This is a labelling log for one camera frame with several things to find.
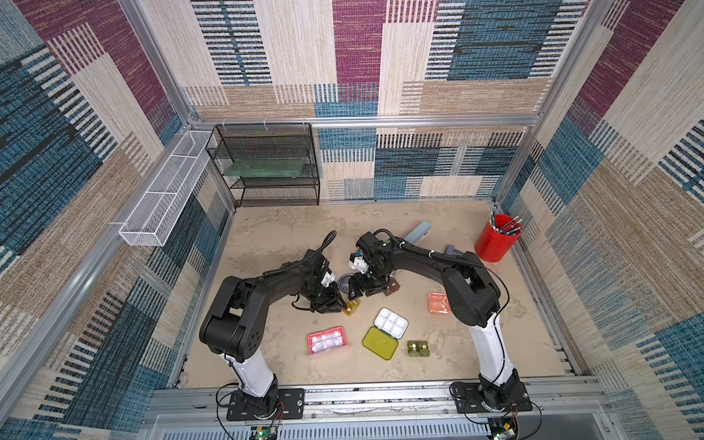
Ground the yellow two-compartment pillbox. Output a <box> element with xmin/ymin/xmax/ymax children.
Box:
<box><xmin>342</xmin><ymin>299</ymin><xmax>360</xmax><ymax>315</ymax></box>

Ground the maroon two-compartment pillbox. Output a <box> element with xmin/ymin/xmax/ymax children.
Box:
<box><xmin>383</xmin><ymin>279</ymin><xmax>400</xmax><ymax>296</ymax></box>

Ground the orange pillbox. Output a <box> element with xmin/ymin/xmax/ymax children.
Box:
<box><xmin>428</xmin><ymin>293</ymin><xmax>451</xmax><ymax>315</ymax></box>

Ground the round dark blue pillbox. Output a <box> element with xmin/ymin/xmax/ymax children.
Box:
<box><xmin>337</xmin><ymin>273</ymin><xmax>353</xmax><ymax>295</ymax></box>

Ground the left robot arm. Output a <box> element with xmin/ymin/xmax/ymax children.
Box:
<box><xmin>199</xmin><ymin>230</ymin><xmax>346</xmax><ymax>418</ymax></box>

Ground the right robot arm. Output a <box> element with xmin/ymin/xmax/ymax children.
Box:
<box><xmin>349</xmin><ymin>229</ymin><xmax>533</xmax><ymax>414</ymax></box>

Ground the pink pillbox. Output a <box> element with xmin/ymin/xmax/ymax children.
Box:
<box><xmin>307</xmin><ymin>326</ymin><xmax>348</xmax><ymax>356</ymax></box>

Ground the white pillbox with green lid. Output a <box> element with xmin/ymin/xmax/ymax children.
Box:
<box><xmin>362</xmin><ymin>308</ymin><xmax>409</xmax><ymax>361</ymax></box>

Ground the light blue stapler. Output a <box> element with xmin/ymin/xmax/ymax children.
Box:
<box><xmin>404</xmin><ymin>221</ymin><xmax>431</xmax><ymax>246</ymax></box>

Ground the small green two-compartment pillbox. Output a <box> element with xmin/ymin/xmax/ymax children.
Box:
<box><xmin>407</xmin><ymin>340</ymin><xmax>430</xmax><ymax>358</ymax></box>

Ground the red pen cup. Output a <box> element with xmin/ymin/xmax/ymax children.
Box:
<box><xmin>475</xmin><ymin>212</ymin><xmax>523</xmax><ymax>262</ymax></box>

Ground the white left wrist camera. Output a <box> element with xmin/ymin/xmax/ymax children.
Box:
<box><xmin>321</xmin><ymin>269</ymin><xmax>337</xmax><ymax>288</ymax></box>

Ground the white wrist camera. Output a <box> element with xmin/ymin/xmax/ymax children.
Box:
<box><xmin>348</xmin><ymin>249</ymin><xmax>369</xmax><ymax>274</ymax></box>
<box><xmin>321</xmin><ymin>269</ymin><xmax>337</xmax><ymax>288</ymax></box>

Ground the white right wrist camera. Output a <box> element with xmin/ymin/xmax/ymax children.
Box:
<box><xmin>348</xmin><ymin>249</ymin><xmax>369</xmax><ymax>274</ymax></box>

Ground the black wire mesh shelf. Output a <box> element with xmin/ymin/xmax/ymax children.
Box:
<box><xmin>206</xmin><ymin>123</ymin><xmax>321</xmax><ymax>208</ymax></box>

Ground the white wire mesh basket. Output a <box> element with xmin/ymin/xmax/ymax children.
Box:
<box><xmin>119</xmin><ymin>131</ymin><xmax>211</xmax><ymax>247</ymax></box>

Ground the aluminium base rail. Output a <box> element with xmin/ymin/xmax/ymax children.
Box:
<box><xmin>137</xmin><ymin>376</ymin><xmax>627</xmax><ymax>439</ymax></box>

